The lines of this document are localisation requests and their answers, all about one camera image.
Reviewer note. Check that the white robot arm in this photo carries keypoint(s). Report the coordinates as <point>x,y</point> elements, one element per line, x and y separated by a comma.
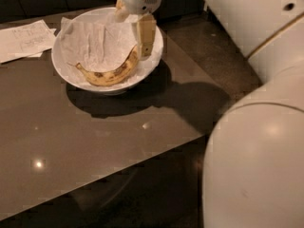
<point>253,169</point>

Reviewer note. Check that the white printed paper sheet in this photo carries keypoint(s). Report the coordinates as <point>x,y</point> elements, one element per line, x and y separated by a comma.
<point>24,41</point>

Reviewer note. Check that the white paper sheet underneath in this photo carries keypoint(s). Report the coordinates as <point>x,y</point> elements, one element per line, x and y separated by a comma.
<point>38,55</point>

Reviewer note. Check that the white ceramic bowl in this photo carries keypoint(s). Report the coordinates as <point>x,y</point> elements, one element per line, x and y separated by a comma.
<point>63,70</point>

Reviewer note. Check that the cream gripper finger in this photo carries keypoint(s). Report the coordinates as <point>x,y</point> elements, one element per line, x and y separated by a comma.
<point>121,11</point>
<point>144,30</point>

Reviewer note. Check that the white paper towel liner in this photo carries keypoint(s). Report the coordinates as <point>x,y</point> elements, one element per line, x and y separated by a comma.
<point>91,43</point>

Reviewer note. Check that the yellow spotted banana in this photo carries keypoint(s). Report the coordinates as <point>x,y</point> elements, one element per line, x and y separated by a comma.
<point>112,77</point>

